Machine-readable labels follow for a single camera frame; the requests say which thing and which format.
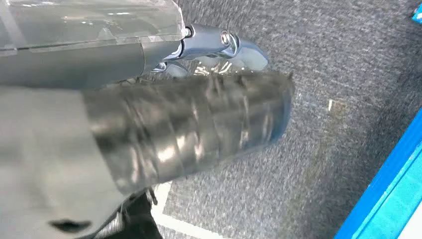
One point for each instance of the white floor tape line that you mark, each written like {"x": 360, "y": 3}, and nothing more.
{"x": 165, "y": 217}

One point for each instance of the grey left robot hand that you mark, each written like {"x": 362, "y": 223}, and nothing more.
{"x": 49, "y": 132}

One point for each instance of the blue metal shelf rack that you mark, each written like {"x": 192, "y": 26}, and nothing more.
{"x": 389, "y": 198}

